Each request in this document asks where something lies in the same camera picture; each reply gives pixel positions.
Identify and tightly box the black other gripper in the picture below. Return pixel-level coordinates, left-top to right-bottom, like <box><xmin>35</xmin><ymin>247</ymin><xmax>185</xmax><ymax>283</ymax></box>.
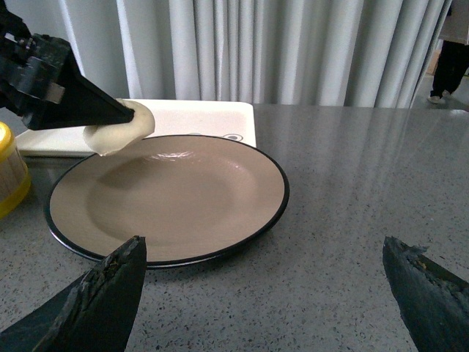
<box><xmin>1</xmin><ymin>3</ymin><xmax>133</xmax><ymax>131</ymax></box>

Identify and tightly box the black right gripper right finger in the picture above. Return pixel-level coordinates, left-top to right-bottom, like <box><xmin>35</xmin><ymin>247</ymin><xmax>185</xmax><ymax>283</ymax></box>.
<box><xmin>383</xmin><ymin>237</ymin><xmax>468</xmax><ymax>351</ymax></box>

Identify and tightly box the grey pleated curtain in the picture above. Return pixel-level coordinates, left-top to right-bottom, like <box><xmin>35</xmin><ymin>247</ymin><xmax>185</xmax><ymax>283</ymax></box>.
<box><xmin>5</xmin><ymin>0</ymin><xmax>453</xmax><ymax>109</ymax></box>

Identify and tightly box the white steamed bun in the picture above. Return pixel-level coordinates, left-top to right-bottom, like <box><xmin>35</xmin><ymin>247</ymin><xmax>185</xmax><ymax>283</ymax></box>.
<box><xmin>83</xmin><ymin>98</ymin><xmax>155</xmax><ymax>156</ymax></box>

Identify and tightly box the person in black trousers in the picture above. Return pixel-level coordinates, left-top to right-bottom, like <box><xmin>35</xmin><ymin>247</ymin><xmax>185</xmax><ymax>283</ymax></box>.
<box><xmin>427</xmin><ymin>0</ymin><xmax>469</xmax><ymax>105</ymax></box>

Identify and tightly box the beige plate with black rim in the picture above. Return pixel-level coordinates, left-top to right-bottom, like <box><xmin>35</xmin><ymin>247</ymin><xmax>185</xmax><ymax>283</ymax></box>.
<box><xmin>45</xmin><ymin>135</ymin><xmax>289</xmax><ymax>268</ymax></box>

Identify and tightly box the cream bear print tray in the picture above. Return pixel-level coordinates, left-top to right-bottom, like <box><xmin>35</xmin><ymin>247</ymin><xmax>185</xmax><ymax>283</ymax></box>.
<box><xmin>16</xmin><ymin>99</ymin><xmax>256</xmax><ymax>157</ymax></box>

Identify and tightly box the yellow rimmed bamboo steamer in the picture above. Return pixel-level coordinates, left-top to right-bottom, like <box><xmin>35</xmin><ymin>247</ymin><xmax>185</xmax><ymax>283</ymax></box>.
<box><xmin>0</xmin><ymin>122</ymin><xmax>32</xmax><ymax>218</ymax></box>

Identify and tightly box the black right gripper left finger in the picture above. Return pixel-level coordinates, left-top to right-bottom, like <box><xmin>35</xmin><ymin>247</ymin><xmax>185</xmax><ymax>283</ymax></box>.
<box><xmin>1</xmin><ymin>236</ymin><xmax>147</xmax><ymax>351</ymax></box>

